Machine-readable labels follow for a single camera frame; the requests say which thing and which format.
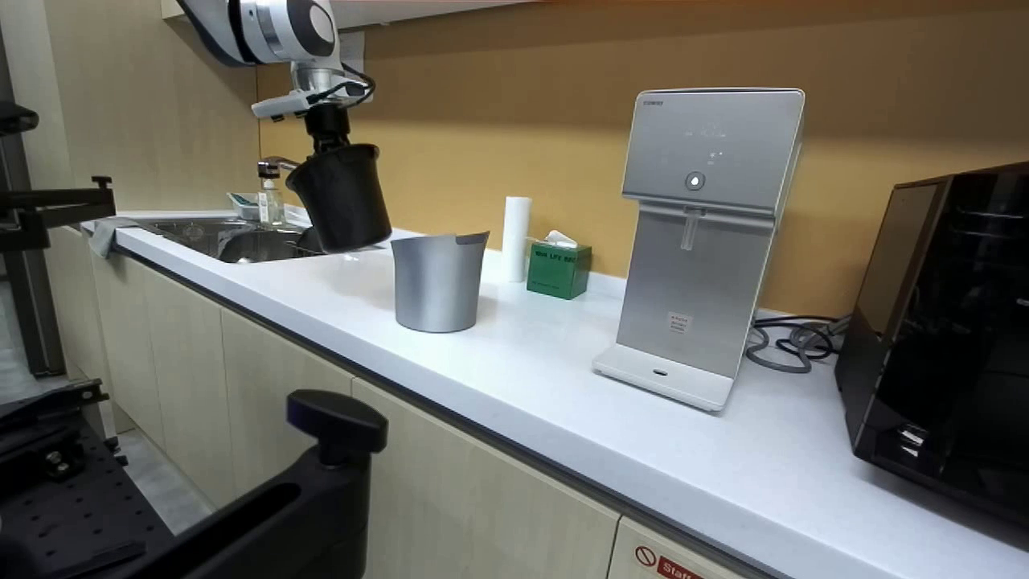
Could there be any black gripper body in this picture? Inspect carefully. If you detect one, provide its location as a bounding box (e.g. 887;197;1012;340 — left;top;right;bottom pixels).
306;100;358;159

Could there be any clear soap bottle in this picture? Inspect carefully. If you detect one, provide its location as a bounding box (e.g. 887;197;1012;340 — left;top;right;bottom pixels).
253;159;290;230

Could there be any steel kitchen sink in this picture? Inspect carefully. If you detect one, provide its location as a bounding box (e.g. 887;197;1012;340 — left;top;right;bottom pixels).
141;210;327;269

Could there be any grey metal cup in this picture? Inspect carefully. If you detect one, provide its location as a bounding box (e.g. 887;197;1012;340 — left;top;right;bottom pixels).
385;230;491;338

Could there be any white paper roll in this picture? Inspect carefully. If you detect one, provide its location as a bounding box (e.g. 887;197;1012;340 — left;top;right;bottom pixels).
500;195;537;291

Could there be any green tissue box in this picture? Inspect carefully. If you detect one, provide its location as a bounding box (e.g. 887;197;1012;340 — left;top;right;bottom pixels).
526;230;595;304

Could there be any black metal stand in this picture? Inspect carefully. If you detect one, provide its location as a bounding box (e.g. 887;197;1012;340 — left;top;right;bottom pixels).
0;29;119;384

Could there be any silver water dispenser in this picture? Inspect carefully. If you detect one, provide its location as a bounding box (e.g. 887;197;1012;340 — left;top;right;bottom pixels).
592;84;810;419

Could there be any beige cabinet door with sticker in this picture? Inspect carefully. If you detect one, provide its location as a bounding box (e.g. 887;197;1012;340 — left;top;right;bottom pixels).
601;512;758;579

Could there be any red warning sticker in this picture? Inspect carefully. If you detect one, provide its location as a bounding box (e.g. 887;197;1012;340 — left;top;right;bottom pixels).
631;540;705;579

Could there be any black microwave oven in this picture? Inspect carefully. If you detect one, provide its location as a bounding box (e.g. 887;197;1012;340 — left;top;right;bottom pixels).
834;159;1029;532

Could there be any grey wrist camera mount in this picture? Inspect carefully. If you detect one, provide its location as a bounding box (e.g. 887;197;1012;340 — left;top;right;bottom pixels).
249;64;377;124

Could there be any black power cable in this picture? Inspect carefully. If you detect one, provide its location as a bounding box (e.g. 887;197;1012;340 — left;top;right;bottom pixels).
743;314;853;378

